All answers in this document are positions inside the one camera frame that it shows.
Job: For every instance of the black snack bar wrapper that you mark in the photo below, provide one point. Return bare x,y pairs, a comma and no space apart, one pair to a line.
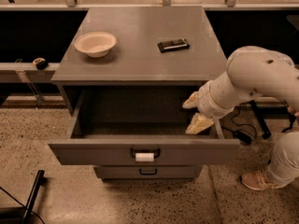
173,45

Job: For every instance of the grey drawer cabinet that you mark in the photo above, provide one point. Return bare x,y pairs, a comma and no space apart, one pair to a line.
136,61

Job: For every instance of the grey top drawer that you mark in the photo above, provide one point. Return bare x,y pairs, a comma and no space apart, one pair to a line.
126,126

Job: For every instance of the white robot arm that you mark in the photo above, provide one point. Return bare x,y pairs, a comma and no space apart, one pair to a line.
250,72

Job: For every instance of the white paper bowl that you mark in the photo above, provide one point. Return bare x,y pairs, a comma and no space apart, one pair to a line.
96,44

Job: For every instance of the black power adapter with cable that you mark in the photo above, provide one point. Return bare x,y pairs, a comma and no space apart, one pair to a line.
244,132

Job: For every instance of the grey bottom drawer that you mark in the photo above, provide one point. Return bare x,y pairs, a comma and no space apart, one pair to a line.
148,172

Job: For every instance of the grey drawer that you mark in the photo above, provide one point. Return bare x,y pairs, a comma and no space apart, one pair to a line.
148,172
126,126

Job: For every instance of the tape measure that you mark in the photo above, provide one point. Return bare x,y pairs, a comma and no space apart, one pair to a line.
40,63

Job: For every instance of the pink sneaker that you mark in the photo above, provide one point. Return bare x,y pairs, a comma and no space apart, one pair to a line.
258,180

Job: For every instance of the black tripod leg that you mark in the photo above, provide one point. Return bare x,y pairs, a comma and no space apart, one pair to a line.
258,114

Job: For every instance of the black stand leg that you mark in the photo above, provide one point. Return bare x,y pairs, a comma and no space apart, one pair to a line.
22,213

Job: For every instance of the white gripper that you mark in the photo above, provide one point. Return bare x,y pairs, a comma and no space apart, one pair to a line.
206,103

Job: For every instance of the person's leg in light trousers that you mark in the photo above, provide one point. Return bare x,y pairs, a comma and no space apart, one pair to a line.
284,165

